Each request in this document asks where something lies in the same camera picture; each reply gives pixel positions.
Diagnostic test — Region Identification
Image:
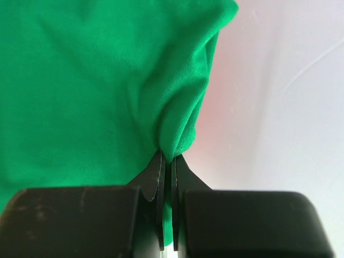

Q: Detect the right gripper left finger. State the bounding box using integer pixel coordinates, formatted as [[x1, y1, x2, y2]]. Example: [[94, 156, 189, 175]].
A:
[[1, 152, 166, 257]]

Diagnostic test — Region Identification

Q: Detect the green t shirt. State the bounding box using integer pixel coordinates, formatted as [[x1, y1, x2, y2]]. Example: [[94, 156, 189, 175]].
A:
[[0, 0, 240, 247]]

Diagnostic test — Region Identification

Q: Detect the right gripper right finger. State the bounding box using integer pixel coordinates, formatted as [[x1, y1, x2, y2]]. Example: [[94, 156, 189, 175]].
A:
[[171, 156, 334, 257]]

